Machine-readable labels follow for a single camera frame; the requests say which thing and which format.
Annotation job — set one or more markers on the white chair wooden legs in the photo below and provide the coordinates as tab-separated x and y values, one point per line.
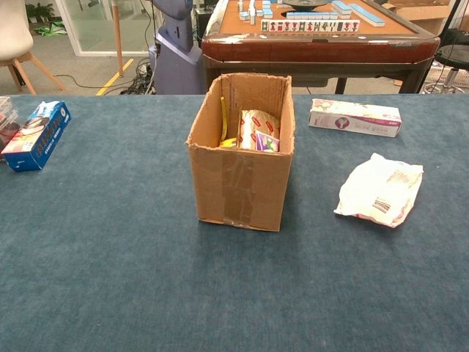
14	29

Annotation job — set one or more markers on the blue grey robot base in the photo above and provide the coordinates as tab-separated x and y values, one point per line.
176	66

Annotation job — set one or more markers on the snack packets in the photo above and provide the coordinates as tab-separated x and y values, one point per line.
377	190

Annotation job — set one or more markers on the long blue-backed mahjong tile row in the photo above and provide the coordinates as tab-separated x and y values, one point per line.
368	14

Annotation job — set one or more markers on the open brown cardboard box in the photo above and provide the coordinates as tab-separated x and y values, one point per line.
238	183

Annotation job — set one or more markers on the stacked blue-backed mahjong tiles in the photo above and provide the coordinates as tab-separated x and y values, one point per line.
253	12

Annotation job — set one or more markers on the yellow orange snack packet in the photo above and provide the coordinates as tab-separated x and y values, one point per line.
229	142

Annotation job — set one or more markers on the clear plastic box red contents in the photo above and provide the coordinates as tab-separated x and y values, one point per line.
6	121

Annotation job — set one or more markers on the white plastic basket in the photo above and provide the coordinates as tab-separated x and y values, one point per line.
438	78

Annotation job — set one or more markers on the blue cookie box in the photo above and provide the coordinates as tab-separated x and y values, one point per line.
36	143

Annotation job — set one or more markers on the wooden pole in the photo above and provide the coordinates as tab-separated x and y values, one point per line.
118	40

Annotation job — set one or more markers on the beige snack bag red labels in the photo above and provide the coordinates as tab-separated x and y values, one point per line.
253	124

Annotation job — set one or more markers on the long pink floral box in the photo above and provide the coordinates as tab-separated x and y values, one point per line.
351	119

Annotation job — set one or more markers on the purple snack packet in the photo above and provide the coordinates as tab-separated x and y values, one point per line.
267	143

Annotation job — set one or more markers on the black chrome swivel stool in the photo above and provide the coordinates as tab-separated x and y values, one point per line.
454	55

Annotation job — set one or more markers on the green potted plant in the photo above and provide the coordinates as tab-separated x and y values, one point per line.
40	12

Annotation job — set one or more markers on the face-up mahjong tile row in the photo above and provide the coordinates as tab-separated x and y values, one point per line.
311	25

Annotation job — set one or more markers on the brown mahjong table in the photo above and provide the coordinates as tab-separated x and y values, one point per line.
311	51

